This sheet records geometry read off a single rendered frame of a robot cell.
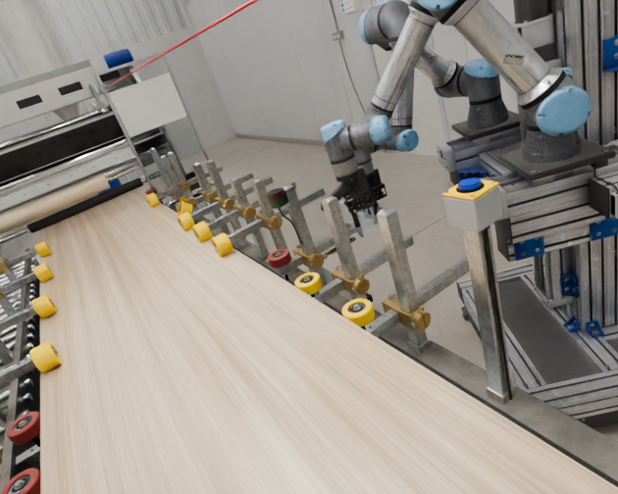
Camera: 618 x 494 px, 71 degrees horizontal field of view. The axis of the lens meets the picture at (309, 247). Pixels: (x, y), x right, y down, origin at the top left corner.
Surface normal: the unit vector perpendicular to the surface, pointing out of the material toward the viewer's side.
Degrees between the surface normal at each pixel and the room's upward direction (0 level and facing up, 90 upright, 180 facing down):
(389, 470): 0
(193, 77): 90
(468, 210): 90
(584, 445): 0
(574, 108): 96
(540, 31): 90
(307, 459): 0
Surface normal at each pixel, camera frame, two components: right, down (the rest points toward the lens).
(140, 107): 0.51, 0.23
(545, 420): -0.29, -0.86
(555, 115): -0.15, 0.58
